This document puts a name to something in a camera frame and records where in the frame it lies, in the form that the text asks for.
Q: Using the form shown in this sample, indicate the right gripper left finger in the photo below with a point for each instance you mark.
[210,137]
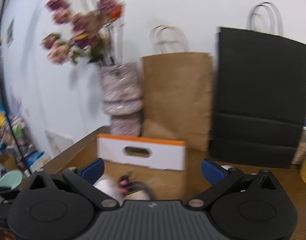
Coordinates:
[82,181]

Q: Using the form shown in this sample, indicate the pet food bag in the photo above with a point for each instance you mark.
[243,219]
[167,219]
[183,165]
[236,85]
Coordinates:
[36,160]

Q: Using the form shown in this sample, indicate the black paper bag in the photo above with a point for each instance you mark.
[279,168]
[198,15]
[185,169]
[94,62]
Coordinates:
[260,95]

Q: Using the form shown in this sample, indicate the pink speckled vase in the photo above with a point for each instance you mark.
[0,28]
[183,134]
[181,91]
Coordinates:
[123,98]

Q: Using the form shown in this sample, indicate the white wall charger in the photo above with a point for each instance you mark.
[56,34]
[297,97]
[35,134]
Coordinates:
[137,195]

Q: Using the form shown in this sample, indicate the orange cardboard box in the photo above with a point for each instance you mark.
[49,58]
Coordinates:
[158,163]

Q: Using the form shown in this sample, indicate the dried pink rose bouquet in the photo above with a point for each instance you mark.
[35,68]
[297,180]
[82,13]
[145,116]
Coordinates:
[96,31]

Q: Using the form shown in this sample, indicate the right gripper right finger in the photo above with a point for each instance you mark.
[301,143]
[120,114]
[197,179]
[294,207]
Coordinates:
[221,181]

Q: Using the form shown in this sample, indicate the cluttered metal shelf rack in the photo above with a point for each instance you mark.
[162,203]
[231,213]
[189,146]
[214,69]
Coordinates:
[14,137]

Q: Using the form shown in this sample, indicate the brown paper bag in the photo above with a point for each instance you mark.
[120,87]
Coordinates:
[177,90]

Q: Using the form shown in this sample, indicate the mint green bucket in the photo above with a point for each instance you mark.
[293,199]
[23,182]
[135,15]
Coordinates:
[11,179]

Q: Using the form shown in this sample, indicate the clear lidded food jar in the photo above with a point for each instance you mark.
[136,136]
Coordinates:
[301,149]

